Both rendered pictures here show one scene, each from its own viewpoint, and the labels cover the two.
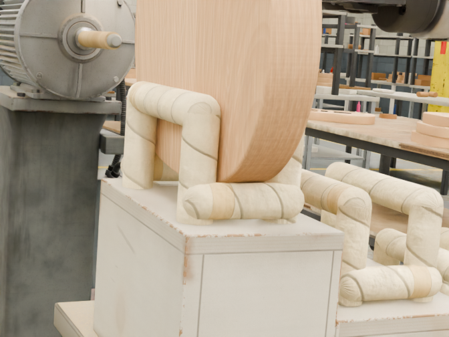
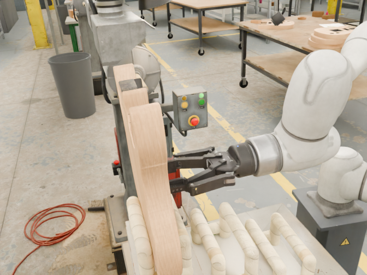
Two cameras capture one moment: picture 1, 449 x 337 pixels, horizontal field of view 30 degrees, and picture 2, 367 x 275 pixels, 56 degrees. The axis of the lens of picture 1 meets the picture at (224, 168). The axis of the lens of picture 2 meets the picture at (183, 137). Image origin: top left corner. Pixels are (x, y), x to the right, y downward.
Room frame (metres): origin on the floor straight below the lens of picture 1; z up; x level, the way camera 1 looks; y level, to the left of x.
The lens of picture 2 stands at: (0.21, -0.16, 1.73)
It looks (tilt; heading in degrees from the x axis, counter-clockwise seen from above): 28 degrees down; 10
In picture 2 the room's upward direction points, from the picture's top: 3 degrees counter-clockwise
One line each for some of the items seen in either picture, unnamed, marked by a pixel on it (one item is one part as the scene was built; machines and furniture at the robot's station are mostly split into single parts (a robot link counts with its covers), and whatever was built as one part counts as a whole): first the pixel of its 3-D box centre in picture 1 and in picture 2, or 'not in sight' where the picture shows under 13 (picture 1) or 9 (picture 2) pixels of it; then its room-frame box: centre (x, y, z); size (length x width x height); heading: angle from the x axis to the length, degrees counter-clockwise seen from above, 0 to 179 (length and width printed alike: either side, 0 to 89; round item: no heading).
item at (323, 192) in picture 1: (311, 188); (206, 235); (0.85, -0.09, 1.12); 0.20 x 0.03 x 0.03; 24
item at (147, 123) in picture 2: not in sight; (147, 131); (0.68, -0.02, 1.49); 0.07 x 0.04 x 0.10; 23
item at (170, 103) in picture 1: (169, 103); (138, 225); (0.79, 0.06, 1.20); 0.20 x 0.03 x 0.03; 24
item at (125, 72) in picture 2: not in sight; (127, 85); (0.91, 0.08, 1.48); 0.07 x 0.04 x 0.09; 23
